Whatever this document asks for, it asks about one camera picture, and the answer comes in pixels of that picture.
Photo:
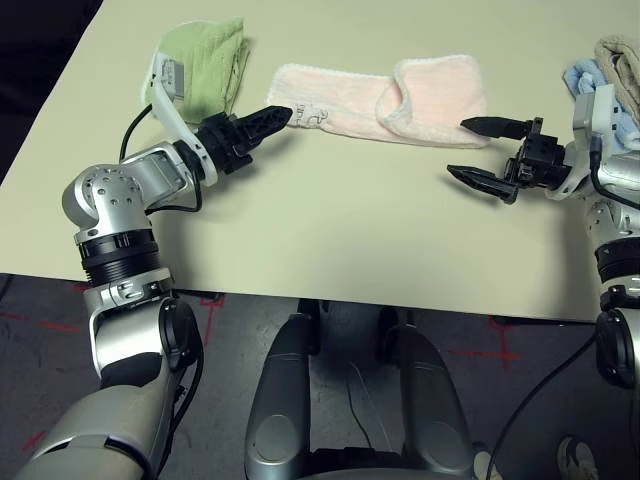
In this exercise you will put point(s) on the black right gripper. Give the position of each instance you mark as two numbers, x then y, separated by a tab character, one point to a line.
542	160

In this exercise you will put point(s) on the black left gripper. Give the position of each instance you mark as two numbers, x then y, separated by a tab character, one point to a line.
225	145

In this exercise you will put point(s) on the pink towel with swan embroidery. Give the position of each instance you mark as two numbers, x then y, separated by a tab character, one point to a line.
340	100

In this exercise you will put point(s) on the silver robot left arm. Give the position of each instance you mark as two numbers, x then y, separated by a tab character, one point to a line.
115	200

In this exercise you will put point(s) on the green folded towel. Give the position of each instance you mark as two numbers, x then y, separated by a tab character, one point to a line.
210	60

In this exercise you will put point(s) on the light blue folded towel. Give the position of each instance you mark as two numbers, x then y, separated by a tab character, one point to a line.
582	77

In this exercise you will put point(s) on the beige folded towel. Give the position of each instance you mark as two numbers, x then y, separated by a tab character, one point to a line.
625	65

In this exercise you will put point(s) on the black foam floor mat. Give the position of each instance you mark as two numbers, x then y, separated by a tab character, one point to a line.
30	60

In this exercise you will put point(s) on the grey robot right leg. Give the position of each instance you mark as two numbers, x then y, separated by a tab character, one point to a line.
430	395

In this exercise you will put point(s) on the grey robot leg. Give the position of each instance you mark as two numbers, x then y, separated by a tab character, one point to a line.
430	395
280	395

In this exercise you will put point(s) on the grey robot left leg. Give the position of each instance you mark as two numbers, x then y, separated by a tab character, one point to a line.
280	395

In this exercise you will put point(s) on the grey white bystander sneaker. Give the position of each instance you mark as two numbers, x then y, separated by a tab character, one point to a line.
485	462
577	457

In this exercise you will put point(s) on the robot pelvis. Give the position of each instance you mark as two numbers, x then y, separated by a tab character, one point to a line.
350	457

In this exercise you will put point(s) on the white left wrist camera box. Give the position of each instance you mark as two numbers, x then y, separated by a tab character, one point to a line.
170	107

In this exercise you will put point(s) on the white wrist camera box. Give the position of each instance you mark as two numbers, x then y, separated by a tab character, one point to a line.
602	110
170	107

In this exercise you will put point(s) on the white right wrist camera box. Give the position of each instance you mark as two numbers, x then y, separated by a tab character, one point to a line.
602	110

